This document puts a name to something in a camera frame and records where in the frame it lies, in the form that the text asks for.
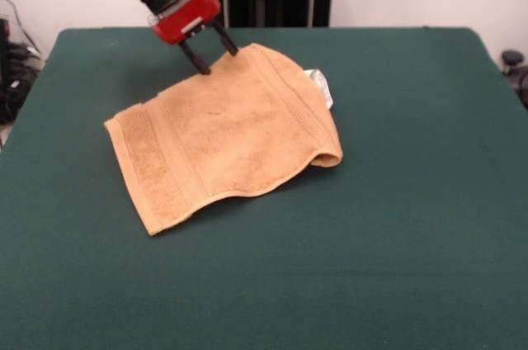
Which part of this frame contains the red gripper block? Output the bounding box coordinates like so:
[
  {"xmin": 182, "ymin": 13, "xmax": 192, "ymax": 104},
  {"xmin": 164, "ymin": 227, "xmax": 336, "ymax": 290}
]
[{"xmin": 148, "ymin": 0, "xmax": 240, "ymax": 77}]

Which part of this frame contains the grey office chair base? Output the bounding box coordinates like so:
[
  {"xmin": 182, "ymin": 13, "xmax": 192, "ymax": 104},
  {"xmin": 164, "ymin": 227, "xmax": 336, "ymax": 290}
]
[{"xmin": 501, "ymin": 50, "xmax": 528, "ymax": 110}]

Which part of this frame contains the black equipment pile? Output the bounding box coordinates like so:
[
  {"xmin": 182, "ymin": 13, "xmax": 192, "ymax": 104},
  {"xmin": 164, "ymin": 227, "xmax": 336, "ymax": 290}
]
[{"xmin": 0, "ymin": 17, "xmax": 45, "ymax": 126}]

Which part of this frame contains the dark green table cloth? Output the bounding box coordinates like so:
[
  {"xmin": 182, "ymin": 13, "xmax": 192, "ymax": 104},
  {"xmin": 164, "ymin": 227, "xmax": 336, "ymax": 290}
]
[{"xmin": 0, "ymin": 26, "xmax": 528, "ymax": 350}]

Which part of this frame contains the tan terry towel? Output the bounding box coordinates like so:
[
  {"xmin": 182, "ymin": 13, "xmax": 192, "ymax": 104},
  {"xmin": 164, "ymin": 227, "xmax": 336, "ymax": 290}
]
[{"xmin": 103, "ymin": 42, "xmax": 344, "ymax": 238}]

